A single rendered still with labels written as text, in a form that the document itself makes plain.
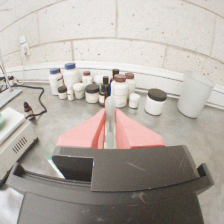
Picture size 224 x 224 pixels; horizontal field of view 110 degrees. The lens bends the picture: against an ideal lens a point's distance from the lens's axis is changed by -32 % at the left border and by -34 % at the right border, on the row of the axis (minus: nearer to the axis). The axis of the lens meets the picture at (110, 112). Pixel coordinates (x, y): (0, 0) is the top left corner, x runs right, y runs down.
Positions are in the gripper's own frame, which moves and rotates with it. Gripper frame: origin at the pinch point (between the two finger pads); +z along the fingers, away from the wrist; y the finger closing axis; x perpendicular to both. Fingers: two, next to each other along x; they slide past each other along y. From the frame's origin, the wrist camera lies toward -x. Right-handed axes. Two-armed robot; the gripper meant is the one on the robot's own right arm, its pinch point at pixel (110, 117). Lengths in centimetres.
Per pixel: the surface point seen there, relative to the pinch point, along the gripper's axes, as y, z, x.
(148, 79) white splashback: -16.6, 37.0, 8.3
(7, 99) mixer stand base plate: 55, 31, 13
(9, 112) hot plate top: 28.5, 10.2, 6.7
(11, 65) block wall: 78, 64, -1
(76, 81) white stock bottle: 14.1, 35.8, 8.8
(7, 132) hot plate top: 23.0, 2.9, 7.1
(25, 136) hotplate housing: 21.3, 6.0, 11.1
